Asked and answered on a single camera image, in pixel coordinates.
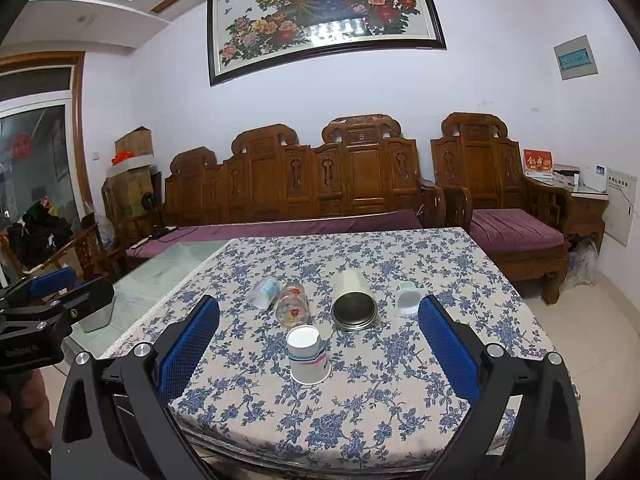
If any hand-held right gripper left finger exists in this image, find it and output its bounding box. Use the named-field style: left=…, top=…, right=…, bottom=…
left=51, top=293, right=221, bottom=480

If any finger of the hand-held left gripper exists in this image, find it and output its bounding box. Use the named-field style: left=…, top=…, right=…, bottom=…
left=0, top=267, right=78, bottom=312
left=30, top=277, right=116, bottom=334

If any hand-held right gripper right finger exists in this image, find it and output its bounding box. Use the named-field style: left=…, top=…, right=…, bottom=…
left=418, top=294, right=588, bottom=480

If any small white green cup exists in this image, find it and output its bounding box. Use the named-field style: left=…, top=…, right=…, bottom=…
left=393, top=281, right=421, bottom=317

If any cream steel tumbler cup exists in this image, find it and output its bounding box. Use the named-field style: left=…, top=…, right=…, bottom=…
left=331, top=269, right=379, bottom=332

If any glass cup with red flowers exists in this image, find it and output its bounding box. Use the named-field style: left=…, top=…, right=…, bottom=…
left=275, top=282, right=310, bottom=327

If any striped white paper cup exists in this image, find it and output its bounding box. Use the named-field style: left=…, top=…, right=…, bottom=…
left=286, top=324, right=332, bottom=386

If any person's left hand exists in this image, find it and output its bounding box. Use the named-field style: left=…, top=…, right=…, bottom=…
left=0, top=371, right=55, bottom=466

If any pile of dark clothes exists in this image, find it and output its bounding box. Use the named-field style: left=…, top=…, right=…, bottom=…
left=7, top=200, right=73, bottom=266

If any wooden side chair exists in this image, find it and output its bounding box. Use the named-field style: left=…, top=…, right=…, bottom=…
left=0, top=210, right=126, bottom=286

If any clear plastic bag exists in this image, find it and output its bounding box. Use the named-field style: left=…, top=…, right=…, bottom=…
left=95, top=212, right=121, bottom=256
left=560, top=237, right=599, bottom=291

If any blue floral tablecloth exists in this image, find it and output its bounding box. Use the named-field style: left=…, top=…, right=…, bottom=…
left=100, top=226, right=583, bottom=463

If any glass top table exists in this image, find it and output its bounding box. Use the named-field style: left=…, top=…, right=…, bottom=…
left=62, top=237, right=583, bottom=480

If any large cardboard box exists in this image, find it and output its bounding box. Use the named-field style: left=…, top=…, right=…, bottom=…
left=105, top=167, right=156, bottom=221

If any square purple seat cushion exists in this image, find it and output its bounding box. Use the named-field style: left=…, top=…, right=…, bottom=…
left=469, top=208, right=568, bottom=256

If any red window decoration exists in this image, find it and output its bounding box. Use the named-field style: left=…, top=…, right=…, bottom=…
left=11, top=132, right=33, bottom=161

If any long purple sofa cushion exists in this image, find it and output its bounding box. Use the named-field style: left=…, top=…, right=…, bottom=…
left=125, top=208, right=426, bottom=261

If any small cardboard box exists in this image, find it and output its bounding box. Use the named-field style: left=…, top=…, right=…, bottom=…
left=115, top=126, right=153, bottom=158

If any wood framed glass door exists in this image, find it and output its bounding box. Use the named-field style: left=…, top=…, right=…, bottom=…
left=0, top=51, right=93, bottom=281

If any carved wooden armchair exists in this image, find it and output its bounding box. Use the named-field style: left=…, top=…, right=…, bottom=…
left=430, top=111, right=573, bottom=306

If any wooden side table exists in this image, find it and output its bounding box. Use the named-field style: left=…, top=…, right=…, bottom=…
left=555, top=180, right=611, bottom=271

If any carved wooden sofa bench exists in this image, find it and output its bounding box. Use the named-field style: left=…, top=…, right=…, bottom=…
left=122, top=114, right=448, bottom=273

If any red gift box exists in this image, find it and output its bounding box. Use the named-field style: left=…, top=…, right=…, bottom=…
left=522, top=149, right=555, bottom=178

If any grey electrical panel box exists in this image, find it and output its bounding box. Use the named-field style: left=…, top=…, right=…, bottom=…
left=553, top=35, right=599, bottom=81

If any framed peacock flower painting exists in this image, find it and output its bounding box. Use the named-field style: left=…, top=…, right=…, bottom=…
left=206, top=0, right=447, bottom=87

